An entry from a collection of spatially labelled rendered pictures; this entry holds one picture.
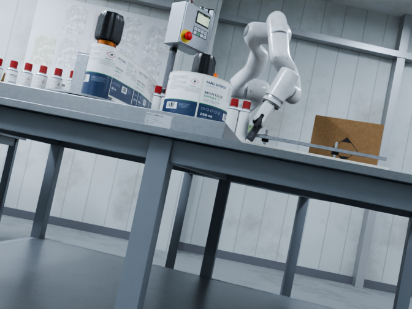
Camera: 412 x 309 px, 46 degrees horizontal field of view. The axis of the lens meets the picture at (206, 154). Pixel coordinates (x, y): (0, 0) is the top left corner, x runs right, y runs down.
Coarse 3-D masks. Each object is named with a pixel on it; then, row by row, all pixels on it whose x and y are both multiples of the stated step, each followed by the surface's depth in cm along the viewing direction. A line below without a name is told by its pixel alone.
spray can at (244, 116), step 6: (246, 102) 205; (246, 108) 205; (240, 114) 205; (246, 114) 204; (240, 120) 204; (246, 120) 204; (240, 126) 204; (246, 126) 204; (240, 132) 204; (246, 132) 205; (240, 138) 203
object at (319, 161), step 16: (32, 112) 137; (48, 112) 128; (64, 112) 128; (80, 112) 127; (128, 128) 125; (144, 128) 124; (160, 128) 123; (208, 144) 121; (224, 144) 120; (240, 144) 119; (288, 160) 119; (304, 160) 117; (320, 160) 116; (336, 160) 116; (368, 176) 118; (384, 176) 113; (400, 176) 113
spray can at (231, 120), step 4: (232, 100) 205; (236, 100) 205; (232, 104) 205; (236, 104) 205; (228, 108) 205; (232, 108) 204; (236, 108) 205; (228, 112) 205; (232, 112) 204; (236, 112) 204; (228, 116) 204; (232, 116) 204; (236, 116) 205; (228, 120) 204; (232, 120) 204; (236, 120) 205; (228, 124) 204; (232, 124) 204; (232, 128) 204
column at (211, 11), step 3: (207, 9) 226; (210, 9) 225; (213, 9) 225; (207, 12) 226; (210, 12) 225; (213, 12) 226; (213, 15) 228; (213, 18) 228; (210, 24) 225; (210, 27) 225; (210, 30) 227; (210, 33) 228; (207, 39) 224; (207, 42) 225; (207, 45) 227; (207, 48) 228; (195, 54) 225
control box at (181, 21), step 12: (180, 12) 215; (192, 12) 216; (204, 12) 221; (168, 24) 219; (180, 24) 213; (192, 24) 217; (168, 36) 218; (180, 36) 213; (180, 48) 222; (192, 48) 219; (204, 48) 223
